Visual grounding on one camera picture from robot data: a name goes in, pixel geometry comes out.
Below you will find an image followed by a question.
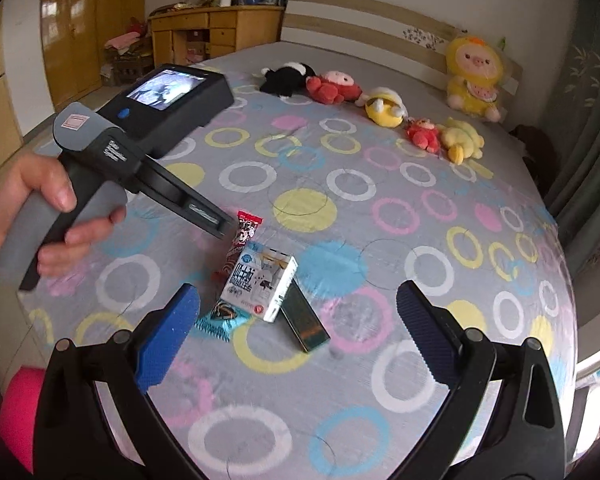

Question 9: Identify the yellow bee plush toy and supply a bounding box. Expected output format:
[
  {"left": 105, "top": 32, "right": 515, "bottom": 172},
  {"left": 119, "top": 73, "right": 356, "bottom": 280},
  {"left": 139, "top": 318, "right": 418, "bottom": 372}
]
[{"left": 355, "top": 87, "right": 408, "bottom": 128}]

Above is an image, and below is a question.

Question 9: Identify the large yellow pig plush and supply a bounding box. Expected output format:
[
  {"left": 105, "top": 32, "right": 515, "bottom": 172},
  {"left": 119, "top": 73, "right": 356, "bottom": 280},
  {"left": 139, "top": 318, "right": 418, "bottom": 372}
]
[{"left": 445, "top": 36, "right": 504, "bottom": 122}]

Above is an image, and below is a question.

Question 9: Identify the red candy wrapper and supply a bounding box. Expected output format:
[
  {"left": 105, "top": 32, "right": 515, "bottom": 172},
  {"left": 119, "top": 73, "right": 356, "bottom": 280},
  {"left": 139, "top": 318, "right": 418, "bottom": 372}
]
[{"left": 214, "top": 210, "right": 263, "bottom": 281}]

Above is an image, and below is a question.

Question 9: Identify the blue snack packet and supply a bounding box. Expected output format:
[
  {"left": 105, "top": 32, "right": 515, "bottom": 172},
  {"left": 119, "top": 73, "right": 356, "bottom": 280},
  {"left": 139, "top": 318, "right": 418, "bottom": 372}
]
[{"left": 194, "top": 300, "right": 251, "bottom": 341}]

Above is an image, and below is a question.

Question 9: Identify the white blue milk carton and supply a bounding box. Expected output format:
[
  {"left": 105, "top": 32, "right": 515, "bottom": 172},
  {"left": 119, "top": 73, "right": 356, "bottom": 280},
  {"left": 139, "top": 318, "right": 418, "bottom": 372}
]
[{"left": 220, "top": 240, "right": 298, "bottom": 323}]

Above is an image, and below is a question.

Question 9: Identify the left hand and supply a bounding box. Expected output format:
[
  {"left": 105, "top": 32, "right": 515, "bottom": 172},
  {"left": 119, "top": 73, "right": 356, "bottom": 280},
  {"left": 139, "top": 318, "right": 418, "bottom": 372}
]
[{"left": 0, "top": 153, "right": 126, "bottom": 278}]

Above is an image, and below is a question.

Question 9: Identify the wooden wardrobe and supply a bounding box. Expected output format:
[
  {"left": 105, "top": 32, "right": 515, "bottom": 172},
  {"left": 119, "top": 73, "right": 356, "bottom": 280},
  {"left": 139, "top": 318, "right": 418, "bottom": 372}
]
[{"left": 40, "top": 0, "right": 145, "bottom": 110}]

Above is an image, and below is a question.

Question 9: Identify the dark green box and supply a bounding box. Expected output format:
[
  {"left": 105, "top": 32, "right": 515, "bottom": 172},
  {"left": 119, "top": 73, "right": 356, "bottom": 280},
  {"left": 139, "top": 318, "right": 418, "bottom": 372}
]
[{"left": 280, "top": 280, "right": 330, "bottom": 353}]

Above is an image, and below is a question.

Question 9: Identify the white striped headboard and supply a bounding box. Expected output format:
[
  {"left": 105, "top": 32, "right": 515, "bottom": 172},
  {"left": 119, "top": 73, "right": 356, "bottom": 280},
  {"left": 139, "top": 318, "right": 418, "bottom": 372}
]
[{"left": 279, "top": 0, "right": 524, "bottom": 97}]

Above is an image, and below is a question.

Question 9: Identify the wooden desk with drawers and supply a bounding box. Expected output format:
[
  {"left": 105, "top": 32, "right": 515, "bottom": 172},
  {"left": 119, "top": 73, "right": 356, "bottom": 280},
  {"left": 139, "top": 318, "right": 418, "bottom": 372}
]
[{"left": 149, "top": 6, "right": 285, "bottom": 66}]

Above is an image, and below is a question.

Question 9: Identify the black white plush toy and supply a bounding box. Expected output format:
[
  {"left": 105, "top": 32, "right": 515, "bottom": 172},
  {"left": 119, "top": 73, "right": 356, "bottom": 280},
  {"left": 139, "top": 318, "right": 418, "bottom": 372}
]
[{"left": 259, "top": 62, "right": 316, "bottom": 98}]

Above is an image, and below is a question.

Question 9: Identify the green curtain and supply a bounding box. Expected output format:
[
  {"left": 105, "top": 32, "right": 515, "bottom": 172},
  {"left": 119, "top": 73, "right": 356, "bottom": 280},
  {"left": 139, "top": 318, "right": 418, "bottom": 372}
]
[{"left": 541, "top": 0, "right": 600, "bottom": 275}]

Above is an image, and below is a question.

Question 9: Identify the small red plush toy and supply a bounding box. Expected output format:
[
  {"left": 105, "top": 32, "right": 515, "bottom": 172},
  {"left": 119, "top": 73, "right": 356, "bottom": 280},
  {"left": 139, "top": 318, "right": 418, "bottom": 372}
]
[{"left": 405, "top": 118, "right": 440, "bottom": 154}]

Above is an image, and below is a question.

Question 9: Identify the yellow duck plush toy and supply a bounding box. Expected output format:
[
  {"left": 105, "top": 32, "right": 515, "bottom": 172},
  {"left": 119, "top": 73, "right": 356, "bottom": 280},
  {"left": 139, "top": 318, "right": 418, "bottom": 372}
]
[{"left": 437, "top": 117, "right": 484, "bottom": 165}]

